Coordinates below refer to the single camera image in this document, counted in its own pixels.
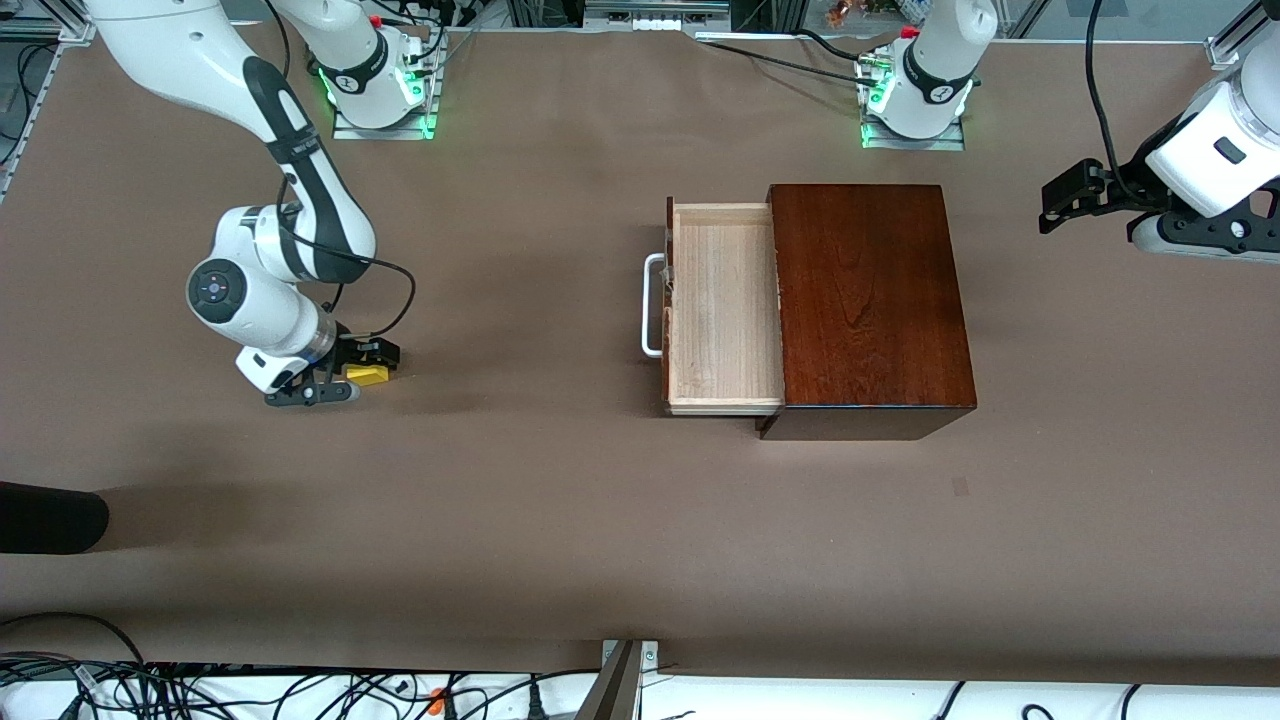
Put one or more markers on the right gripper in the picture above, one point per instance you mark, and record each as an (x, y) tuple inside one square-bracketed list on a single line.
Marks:
[(352, 349)]

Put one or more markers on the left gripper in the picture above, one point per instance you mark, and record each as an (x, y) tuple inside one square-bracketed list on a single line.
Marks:
[(1127, 187)]

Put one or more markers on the yellow wooden block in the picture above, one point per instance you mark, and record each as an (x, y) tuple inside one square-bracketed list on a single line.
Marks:
[(368, 376)]

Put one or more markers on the wooden drawer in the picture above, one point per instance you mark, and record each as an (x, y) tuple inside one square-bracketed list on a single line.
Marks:
[(720, 310)]

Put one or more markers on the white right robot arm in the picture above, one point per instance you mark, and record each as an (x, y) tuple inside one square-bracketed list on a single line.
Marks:
[(250, 300)]

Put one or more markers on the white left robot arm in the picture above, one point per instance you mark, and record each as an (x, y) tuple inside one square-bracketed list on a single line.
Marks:
[(940, 70)]

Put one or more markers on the dark brown wooden cabinet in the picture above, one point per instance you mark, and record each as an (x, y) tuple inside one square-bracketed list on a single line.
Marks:
[(870, 300)]

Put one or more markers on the black round-ended cylinder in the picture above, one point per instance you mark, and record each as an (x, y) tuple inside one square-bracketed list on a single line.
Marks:
[(50, 518)]

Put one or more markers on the grey power strip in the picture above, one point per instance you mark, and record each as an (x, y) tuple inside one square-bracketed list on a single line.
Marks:
[(655, 20)]

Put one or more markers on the aluminium frame profile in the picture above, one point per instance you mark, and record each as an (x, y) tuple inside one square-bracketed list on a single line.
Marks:
[(1225, 50), (72, 30)]

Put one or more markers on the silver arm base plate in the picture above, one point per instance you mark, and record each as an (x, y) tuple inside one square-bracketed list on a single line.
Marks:
[(380, 133), (915, 144)]

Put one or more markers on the aluminium bracket with dark bar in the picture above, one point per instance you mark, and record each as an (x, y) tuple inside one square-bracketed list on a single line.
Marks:
[(615, 690)]

